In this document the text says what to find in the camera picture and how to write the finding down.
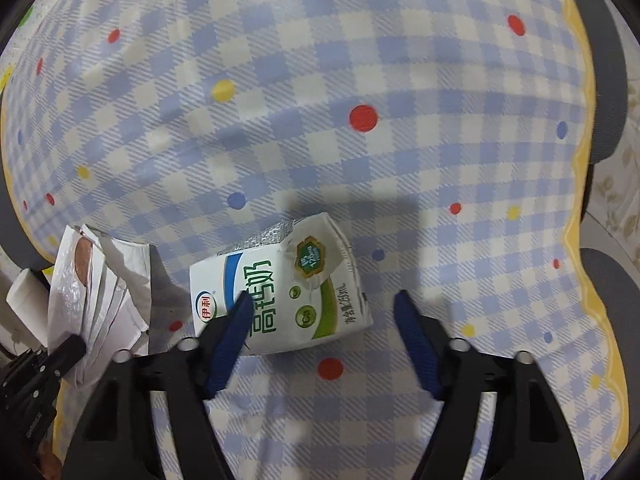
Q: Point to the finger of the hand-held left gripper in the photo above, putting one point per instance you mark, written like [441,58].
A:
[62,357]

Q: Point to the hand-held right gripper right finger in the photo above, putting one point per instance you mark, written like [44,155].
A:
[415,345]

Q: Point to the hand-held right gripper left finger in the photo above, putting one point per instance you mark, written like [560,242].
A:
[227,345]

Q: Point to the white green milk carton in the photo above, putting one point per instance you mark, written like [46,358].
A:
[310,280]

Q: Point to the floral cloth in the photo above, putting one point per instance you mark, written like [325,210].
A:
[617,200]

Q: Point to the blue checkered dotted blanket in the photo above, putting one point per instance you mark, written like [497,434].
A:
[350,60]

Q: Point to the white polka dot sheet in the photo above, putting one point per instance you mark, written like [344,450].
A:
[12,67]

